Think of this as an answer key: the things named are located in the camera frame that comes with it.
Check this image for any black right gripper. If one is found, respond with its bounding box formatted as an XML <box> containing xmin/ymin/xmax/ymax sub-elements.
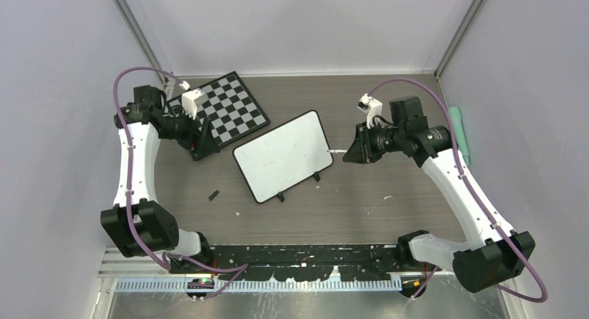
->
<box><xmin>343</xmin><ymin>120</ymin><xmax>405</xmax><ymax>164</ymax></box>

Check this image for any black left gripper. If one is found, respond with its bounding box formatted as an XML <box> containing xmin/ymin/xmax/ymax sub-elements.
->
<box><xmin>159</xmin><ymin>105</ymin><xmax>221</xmax><ymax>155</ymax></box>

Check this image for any black marker cap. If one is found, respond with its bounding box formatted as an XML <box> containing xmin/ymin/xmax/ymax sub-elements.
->
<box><xmin>208</xmin><ymin>190</ymin><xmax>219</xmax><ymax>201</ymax></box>

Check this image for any small black-framed whiteboard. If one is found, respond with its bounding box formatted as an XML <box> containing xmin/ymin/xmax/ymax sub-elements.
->
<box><xmin>232</xmin><ymin>110</ymin><xmax>334</xmax><ymax>204</ymax></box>

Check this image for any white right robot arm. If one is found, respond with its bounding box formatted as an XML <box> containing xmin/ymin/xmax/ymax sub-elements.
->
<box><xmin>342</xmin><ymin>95</ymin><xmax>536</xmax><ymax>293</ymax></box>

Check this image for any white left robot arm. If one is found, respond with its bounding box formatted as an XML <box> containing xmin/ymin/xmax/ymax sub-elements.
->
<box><xmin>100</xmin><ymin>85</ymin><xmax>220</xmax><ymax>273</ymax></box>

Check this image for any black white chessboard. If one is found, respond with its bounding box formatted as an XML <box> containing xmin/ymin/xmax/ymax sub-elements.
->
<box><xmin>165</xmin><ymin>71</ymin><xmax>272</xmax><ymax>148</ymax></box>

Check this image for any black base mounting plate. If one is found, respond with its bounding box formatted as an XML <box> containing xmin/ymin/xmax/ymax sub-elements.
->
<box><xmin>195</xmin><ymin>244</ymin><xmax>433</xmax><ymax>282</ymax></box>

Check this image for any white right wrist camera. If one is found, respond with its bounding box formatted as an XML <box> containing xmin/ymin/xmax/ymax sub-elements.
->
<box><xmin>357</xmin><ymin>93</ymin><xmax>383</xmax><ymax>129</ymax></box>

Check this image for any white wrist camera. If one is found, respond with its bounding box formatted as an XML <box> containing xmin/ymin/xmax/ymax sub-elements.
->
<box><xmin>179</xmin><ymin>81</ymin><xmax>208</xmax><ymax>120</ymax></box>
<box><xmin>357</xmin><ymin>93</ymin><xmax>383</xmax><ymax>129</ymax></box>

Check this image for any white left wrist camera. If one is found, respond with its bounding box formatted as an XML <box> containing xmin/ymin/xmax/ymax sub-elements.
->
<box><xmin>179</xmin><ymin>81</ymin><xmax>208</xmax><ymax>120</ymax></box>

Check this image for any mint green handle tool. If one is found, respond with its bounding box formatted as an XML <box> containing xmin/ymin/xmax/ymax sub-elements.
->
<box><xmin>448</xmin><ymin>106</ymin><xmax>470</xmax><ymax>166</ymax></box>

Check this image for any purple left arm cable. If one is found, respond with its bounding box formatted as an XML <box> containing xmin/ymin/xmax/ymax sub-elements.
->
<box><xmin>113</xmin><ymin>67</ymin><xmax>249</xmax><ymax>300</ymax></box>

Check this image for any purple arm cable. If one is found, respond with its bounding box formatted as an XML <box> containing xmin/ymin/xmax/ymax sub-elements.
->
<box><xmin>367</xmin><ymin>78</ymin><xmax>549</xmax><ymax>304</ymax></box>
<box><xmin>113</xmin><ymin>67</ymin><xmax>249</xmax><ymax>300</ymax></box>

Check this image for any white slotted cable duct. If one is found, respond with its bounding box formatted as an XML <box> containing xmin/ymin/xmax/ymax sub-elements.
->
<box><xmin>115</xmin><ymin>277</ymin><xmax>402</xmax><ymax>293</ymax></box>

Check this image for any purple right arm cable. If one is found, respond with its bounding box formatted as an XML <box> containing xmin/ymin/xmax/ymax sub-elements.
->
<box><xmin>367</xmin><ymin>78</ymin><xmax>549</xmax><ymax>304</ymax></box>

